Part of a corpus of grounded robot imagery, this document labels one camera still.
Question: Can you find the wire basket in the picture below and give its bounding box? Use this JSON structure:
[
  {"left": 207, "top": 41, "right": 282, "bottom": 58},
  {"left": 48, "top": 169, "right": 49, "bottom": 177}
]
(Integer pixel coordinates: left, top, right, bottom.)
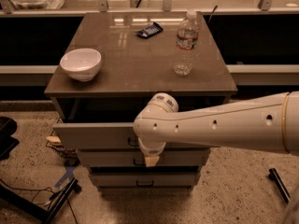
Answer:
[{"left": 46, "top": 130, "right": 77, "bottom": 159}]

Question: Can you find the grey drawer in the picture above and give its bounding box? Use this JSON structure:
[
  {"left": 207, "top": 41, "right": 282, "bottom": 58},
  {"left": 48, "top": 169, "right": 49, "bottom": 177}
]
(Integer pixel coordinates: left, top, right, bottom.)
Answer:
[
  {"left": 77, "top": 148, "right": 210, "bottom": 167},
  {"left": 51, "top": 97, "right": 222, "bottom": 151},
  {"left": 89, "top": 172, "right": 200, "bottom": 188}
]

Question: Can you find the dark blue calculator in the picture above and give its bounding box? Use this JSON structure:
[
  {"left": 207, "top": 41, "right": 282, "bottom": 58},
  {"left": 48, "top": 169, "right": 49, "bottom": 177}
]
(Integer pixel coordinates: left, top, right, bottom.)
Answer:
[{"left": 135, "top": 22, "right": 164, "bottom": 39}]

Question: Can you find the black stand leg right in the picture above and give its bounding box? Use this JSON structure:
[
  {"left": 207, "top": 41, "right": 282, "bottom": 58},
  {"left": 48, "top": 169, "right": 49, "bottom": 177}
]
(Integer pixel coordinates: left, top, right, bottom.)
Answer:
[{"left": 268, "top": 168, "right": 291, "bottom": 203}]

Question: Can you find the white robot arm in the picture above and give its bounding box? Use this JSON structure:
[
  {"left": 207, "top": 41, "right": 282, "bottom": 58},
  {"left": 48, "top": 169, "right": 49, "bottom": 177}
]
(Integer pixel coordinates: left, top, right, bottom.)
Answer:
[{"left": 133, "top": 91, "right": 299, "bottom": 167}]

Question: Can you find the grey drawer cabinet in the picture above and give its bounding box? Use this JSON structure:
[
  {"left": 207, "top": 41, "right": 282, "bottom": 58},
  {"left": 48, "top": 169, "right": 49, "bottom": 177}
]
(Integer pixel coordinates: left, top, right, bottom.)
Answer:
[{"left": 44, "top": 11, "right": 238, "bottom": 192}]

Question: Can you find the black stand leg left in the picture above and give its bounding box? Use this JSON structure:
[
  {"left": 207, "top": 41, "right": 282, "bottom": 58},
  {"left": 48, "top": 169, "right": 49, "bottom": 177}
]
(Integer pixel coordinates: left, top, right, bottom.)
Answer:
[{"left": 0, "top": 178, "right": 78, "bottom": 224}]

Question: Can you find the blue tape cross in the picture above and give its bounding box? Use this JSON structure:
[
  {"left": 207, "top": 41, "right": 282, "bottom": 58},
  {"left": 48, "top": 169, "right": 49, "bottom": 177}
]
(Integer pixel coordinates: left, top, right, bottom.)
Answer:
[{"left": 54, "top": 166, "right": 75, "bottom": 189}]

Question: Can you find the tan sponge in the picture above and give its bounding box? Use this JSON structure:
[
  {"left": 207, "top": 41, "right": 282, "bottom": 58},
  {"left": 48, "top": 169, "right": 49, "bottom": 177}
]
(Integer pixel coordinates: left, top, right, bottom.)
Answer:
[{"left": 46, "top": 136, "right": 61, "bottom": 147}]

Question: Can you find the white bowl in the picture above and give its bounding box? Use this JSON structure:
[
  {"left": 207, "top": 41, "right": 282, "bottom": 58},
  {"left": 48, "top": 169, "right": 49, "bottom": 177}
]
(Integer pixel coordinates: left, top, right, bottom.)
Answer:
[{"left": 60, "top": 48, "right": 102, "bottom": 82}]

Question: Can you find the clear plastic water bottle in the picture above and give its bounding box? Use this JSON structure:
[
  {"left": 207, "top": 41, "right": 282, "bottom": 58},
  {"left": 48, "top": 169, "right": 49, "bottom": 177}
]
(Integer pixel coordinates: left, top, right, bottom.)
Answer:
[{"left": 173, "top": 9, "right": 199, "bottom": 76}]

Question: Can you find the black stand leg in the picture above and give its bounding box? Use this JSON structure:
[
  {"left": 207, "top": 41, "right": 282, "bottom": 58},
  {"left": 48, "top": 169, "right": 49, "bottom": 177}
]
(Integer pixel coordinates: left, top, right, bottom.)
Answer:
[
  {"left": 0, "top": 178, "right": 78, "bottom": 224},
  {"left": 268, "top": 168, "right": 291, "bottom": 203}
]

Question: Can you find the black floor cable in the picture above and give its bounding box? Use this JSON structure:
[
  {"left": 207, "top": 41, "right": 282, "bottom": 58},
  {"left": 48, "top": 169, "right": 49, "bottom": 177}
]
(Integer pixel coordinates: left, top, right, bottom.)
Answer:
[{"left": 0, "top": 178, "right": 78, "bottom": 224}]

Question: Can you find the black chair base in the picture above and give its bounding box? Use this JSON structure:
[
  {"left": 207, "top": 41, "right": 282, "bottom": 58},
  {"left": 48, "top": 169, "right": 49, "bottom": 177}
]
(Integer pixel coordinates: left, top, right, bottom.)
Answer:
[{"left": 0, "top": 117, "right": 19, "bottom": 160}]

